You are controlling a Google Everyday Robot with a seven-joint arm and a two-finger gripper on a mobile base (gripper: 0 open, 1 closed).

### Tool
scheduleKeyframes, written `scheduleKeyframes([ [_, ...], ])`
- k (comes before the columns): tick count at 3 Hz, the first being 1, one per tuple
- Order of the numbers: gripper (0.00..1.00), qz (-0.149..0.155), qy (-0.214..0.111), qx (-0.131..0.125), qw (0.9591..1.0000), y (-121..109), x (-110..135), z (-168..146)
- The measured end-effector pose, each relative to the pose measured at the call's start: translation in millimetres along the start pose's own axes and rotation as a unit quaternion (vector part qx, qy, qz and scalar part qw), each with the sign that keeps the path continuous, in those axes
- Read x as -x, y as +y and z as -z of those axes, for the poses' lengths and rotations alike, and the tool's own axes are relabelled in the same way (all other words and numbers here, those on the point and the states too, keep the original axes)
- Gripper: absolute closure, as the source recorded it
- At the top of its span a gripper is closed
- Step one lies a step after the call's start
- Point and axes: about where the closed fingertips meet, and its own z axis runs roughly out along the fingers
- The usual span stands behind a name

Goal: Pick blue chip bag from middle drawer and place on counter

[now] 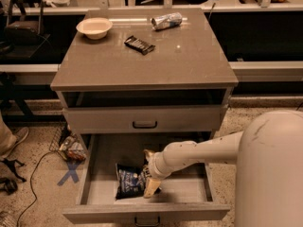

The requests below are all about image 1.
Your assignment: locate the black chair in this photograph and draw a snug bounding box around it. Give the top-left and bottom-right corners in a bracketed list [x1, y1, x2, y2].
[0, 0, 50, 61]

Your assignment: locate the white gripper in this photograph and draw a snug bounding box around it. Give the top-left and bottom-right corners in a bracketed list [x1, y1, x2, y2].
[143, 141, 197, 199]

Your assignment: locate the closed grey middle drawer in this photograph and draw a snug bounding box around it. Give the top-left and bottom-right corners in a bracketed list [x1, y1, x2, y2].
[62, 106, 227, 134]

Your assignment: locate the blue chip bag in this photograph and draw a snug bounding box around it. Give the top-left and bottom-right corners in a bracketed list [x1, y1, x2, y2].
[116, 164, 150, 200]

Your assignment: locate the black cable left floor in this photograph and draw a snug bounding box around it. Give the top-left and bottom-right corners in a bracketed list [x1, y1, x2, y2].
[15, 150, 58, 227]

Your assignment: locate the wire basket with snacks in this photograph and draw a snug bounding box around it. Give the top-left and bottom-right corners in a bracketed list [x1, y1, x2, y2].
[49, 123, 87, 162]

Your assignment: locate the blue tape cross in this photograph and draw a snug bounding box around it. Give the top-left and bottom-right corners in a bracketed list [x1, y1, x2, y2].
[58, 162, 80, 186]

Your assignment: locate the person's shoe and leg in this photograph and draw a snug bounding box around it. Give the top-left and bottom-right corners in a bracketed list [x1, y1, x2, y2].
[0, 113, 29, 158]

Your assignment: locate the white bowl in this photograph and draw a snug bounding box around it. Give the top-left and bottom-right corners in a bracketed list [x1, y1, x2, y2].
[76, 18, 113, 40]

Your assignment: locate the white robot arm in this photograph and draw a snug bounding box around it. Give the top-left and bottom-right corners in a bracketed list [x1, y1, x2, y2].
[144, 110, 303, 227]

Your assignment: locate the crushed silver can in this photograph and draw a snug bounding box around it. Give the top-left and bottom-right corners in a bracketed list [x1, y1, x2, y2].
[151, 12, 183, 31]

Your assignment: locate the black candy bar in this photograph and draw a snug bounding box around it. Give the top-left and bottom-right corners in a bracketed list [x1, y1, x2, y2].
[124, 36, 155, 55]

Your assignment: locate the open grey lower drawer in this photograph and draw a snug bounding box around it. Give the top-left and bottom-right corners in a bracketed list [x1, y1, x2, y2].
[63, 133, 230, 227]

